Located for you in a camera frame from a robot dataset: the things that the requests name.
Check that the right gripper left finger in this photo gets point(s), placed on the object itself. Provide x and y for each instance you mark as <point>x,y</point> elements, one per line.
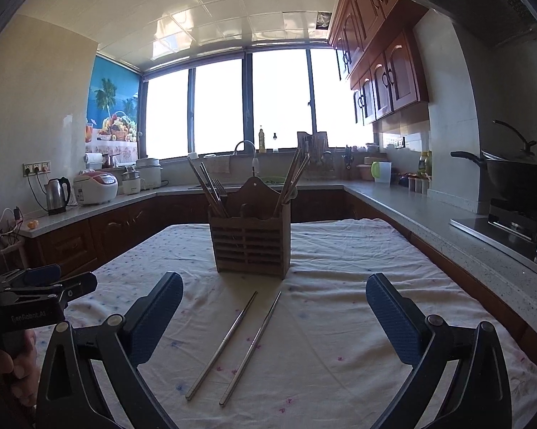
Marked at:
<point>69,395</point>

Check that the gas stove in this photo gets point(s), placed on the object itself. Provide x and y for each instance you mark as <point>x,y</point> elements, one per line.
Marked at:
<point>509,227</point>

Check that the chrome sink faucet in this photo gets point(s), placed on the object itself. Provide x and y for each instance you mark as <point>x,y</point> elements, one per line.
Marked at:
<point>246,147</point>

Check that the white slow cooker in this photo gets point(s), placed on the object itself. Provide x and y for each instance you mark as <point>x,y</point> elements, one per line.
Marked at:
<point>150,173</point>

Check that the yellow detergent bottle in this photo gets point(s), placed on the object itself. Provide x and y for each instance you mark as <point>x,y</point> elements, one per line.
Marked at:
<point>261,136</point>

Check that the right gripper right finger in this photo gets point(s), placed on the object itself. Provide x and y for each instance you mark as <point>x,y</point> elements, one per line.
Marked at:
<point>479,394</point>

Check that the tropical fruit poster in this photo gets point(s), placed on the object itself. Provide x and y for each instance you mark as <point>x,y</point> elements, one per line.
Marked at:
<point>112,111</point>

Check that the floral white tablecloth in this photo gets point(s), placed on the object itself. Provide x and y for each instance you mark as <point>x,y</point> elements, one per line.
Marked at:
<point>323,362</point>

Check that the wooden chopstick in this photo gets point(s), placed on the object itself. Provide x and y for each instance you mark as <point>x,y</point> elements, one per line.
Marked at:
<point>213,202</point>
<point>297,176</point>
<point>288,181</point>
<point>214,189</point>

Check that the person's left hand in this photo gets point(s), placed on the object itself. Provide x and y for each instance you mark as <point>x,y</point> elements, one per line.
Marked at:
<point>25,370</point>

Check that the wooden utensil holder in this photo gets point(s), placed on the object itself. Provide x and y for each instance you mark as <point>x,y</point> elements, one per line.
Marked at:
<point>254,237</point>

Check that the white red rice cooker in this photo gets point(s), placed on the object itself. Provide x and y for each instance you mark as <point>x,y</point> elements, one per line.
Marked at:
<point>94,187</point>

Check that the upper wooden cabinets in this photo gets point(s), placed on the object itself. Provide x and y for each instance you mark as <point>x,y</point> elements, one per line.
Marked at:
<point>378,54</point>

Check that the electric steel kettle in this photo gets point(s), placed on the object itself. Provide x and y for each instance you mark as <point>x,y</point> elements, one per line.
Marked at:
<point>57,192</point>

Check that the steel chopstick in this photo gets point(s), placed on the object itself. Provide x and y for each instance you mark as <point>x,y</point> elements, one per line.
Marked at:
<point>249,353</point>
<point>219,350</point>

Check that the yellow oil bottle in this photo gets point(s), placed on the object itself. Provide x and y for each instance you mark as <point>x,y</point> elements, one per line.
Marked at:
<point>425,164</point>

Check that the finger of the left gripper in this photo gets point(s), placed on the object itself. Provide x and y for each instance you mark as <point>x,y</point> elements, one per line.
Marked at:
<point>73,287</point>
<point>38,277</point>

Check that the black wok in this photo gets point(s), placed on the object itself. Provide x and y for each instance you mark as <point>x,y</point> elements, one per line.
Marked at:
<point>514,178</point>

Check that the dish rack with boards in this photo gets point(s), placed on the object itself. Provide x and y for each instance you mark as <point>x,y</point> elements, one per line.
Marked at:
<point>313,145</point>

